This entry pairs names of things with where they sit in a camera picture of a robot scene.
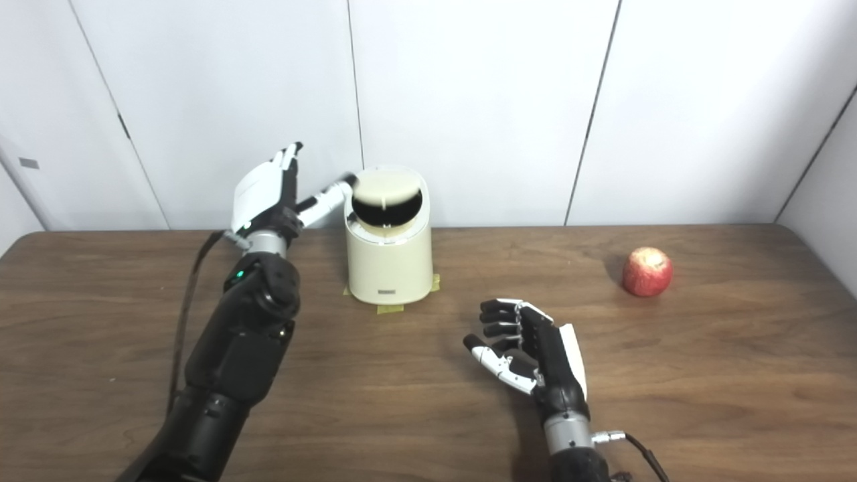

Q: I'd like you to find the red apple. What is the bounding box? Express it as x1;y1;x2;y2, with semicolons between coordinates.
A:
622;246;674;298

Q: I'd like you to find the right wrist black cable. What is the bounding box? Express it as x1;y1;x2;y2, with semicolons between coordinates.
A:
593;430;670;482

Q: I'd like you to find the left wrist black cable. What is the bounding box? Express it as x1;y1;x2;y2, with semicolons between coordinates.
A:
167;230;228;416

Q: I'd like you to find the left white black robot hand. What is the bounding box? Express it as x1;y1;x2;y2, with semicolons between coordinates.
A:
228;141;357;250

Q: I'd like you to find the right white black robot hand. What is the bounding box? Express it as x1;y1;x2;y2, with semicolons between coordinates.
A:
463;299;591;421

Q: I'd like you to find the cream-colored round bin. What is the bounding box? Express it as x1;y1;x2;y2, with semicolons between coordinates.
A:
343;165;433;305

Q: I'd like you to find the cream round bin lid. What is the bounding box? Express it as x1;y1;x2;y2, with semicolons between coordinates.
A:
353;169;424;206

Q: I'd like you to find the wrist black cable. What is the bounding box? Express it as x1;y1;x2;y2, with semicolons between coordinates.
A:
593;430;670;482
167;230;228;416

